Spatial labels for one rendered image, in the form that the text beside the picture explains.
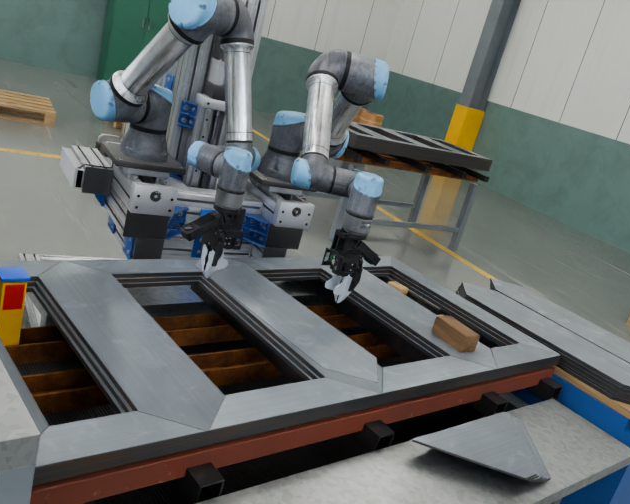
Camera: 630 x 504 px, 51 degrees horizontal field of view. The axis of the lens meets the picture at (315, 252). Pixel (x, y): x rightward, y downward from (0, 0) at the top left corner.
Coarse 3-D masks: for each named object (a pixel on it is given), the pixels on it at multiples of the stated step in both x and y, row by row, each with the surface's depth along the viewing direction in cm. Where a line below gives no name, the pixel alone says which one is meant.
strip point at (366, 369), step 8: (360, 360) 157; (368, 360) 158; (376, 360) 159; (328, 368) 149; (336, 368) 150; (344, 368) 151; (352, 368) 152; (360, 368) 153; (368, 368) 154; (376, 368) 155; (360, 376) 149; (368, 376) 150; (376, 376) 151
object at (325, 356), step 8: (336, 344) 162; (344, 344) 163; (352, 344) 164; (304, 352) 153; (312, 352) 154; (320, 352) 155; (328, 352) 156; (336, 352) 157; (344, 352) 159; (352, 352) 160; (360, 352) 161; (368, 352) 162; (320, 360) 151; (328, 360) 152; (336, 360) 153; (344, 360) 154; (352, 360) 156
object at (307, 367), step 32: (32, 288) 153; (416, 288) 225; (64, 320) 140; (256, 320) 164; (384, 320) 191; (480, 320) 206; (288, 352) 153; (352, 384) 145; (448, 384) 161; (288, 416) 127; (320, 416) 134; (128, 448) 105; (160, 448) 110; (192, 448) 114
